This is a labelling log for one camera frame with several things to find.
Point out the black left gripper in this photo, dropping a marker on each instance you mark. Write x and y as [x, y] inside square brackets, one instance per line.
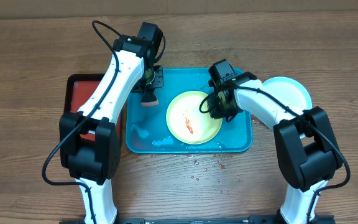
[159, 83]

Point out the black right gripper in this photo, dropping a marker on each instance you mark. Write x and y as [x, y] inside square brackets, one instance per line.
[214, 104]

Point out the green and red sponge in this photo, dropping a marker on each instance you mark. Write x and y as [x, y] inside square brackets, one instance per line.
[149, 99]

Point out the yellow plate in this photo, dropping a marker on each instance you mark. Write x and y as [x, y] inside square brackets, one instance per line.
[187, 123]

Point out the light blue plate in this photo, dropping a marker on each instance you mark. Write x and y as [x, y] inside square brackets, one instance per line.
[287, 91]

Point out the white plate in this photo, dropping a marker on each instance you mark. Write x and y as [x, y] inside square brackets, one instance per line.
[308, 100]

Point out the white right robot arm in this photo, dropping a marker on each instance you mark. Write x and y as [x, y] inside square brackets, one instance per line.
[307, 151]

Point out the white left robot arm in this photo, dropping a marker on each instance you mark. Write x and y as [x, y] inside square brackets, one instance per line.
[92, 167]

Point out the blue plastic tray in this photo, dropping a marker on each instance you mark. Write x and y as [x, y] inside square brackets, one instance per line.
[146, 127]

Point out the red tray with black rim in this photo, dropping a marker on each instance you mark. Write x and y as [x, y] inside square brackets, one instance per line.
[79, 89]

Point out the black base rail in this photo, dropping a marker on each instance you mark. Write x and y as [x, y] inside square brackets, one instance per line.
[197, 220]

